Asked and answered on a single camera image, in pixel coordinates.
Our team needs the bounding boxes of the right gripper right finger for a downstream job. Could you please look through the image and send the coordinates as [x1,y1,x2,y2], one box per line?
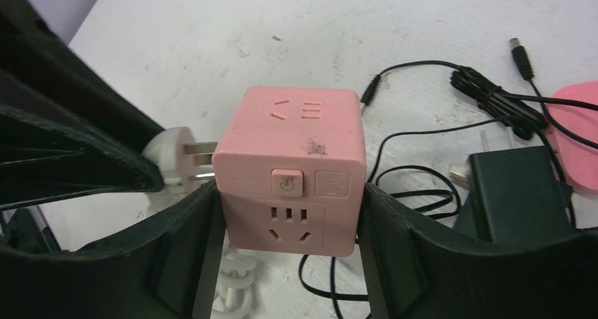
[358,183,597,318]

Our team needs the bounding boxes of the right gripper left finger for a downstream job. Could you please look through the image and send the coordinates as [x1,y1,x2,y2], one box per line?
[1,182,225,318]

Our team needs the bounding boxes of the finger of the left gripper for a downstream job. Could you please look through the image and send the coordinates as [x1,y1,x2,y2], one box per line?
[1,0,164,152]
[1,105,164,210]

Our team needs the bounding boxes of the white cord of pink cube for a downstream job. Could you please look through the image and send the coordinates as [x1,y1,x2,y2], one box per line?
[142,126,259,319]

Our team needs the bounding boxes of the small black plug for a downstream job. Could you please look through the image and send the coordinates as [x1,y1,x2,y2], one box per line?
[449,146,575,249]

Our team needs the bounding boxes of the black adapter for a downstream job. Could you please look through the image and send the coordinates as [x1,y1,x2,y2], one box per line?
[297,37,598,319]

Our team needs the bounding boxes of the pink cube socket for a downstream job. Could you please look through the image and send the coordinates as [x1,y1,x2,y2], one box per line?
[212,87,367,257]
[548,81,597,195]

